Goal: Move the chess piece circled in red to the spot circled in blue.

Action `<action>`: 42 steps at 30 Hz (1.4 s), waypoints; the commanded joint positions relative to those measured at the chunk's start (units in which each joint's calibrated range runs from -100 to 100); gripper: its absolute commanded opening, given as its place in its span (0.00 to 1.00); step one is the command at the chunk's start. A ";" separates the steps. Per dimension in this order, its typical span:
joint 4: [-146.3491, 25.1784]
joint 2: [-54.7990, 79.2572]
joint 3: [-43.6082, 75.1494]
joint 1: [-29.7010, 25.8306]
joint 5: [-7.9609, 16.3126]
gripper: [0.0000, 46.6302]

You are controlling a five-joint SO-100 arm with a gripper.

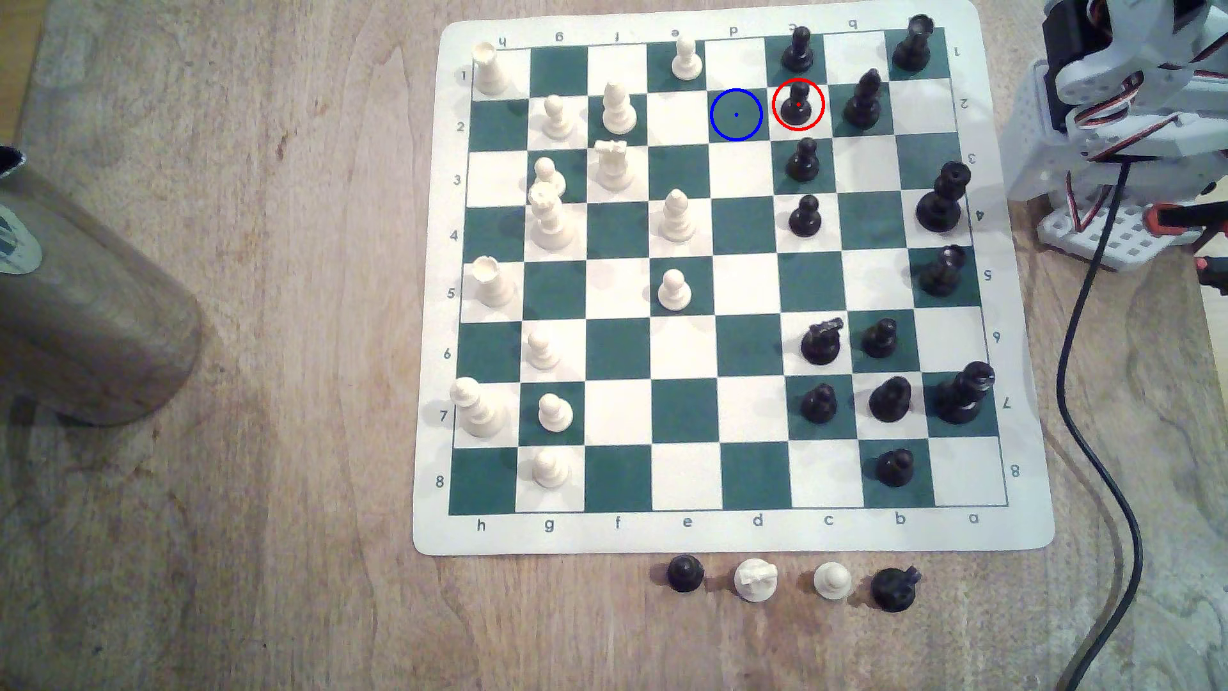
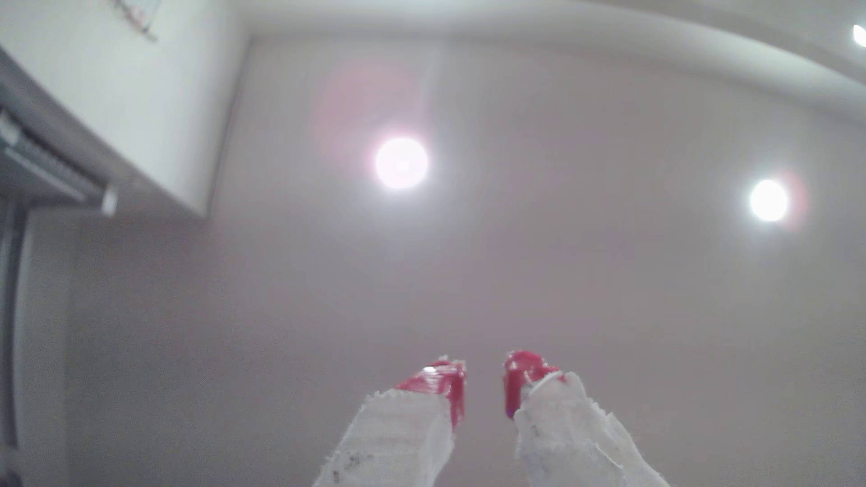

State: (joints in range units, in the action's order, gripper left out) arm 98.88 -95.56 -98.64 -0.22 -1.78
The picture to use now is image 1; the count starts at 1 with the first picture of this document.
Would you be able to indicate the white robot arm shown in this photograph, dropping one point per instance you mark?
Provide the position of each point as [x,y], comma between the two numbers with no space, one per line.
[1103,86]

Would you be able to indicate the white rook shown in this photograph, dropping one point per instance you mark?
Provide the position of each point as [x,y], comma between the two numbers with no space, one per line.
[490,72]
[613,167]
[493,285]

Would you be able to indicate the black queen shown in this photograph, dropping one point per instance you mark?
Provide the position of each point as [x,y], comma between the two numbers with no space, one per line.
[941,203]

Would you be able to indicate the white bishop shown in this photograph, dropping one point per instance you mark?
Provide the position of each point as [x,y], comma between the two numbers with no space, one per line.
[619,112]
[677,220]

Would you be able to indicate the green and white chess mat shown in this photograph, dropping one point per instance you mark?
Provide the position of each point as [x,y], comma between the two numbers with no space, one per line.
[748,288]

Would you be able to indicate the orange and black clamp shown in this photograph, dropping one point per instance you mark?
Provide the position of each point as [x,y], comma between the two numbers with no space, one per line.
[1185,218]

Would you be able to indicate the black pawn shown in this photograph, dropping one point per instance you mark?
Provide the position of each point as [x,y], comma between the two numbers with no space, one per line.
[798,53]
[880,340]
[806,220]
[685,574]
[819,406]
[895,468]
[797,108]
[803,163]

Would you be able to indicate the white king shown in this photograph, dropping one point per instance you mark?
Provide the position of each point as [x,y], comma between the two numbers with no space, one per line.
[477,411]

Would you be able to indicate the black knight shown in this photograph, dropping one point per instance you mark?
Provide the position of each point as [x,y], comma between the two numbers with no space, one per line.
[821,344]
[894,590]

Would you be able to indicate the black rook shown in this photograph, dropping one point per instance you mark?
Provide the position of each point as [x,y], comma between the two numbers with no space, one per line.
[942,274]
[911,48]

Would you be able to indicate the white knight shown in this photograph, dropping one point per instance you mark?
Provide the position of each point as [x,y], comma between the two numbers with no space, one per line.
[755,581]

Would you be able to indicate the black bishop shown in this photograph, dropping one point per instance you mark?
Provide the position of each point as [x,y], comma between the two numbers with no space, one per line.
[890,401]
[863,104]

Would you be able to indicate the black king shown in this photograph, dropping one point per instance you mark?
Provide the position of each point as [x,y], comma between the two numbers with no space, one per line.
[962,395]

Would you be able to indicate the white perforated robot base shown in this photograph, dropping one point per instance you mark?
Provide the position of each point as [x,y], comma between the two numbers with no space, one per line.
[1103,240]

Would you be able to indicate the red and black clamp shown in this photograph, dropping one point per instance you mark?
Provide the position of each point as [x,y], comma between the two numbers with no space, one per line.
[1215,272]

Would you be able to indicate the white pawn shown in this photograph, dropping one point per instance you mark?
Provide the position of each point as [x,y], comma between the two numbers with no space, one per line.
[550,470]
[686,61]
[557,121]
[554,416]
[543,352]
[833,581]
[674,292]
[548,173]

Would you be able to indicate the white queen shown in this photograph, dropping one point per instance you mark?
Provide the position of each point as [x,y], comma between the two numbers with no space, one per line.
[551,223]

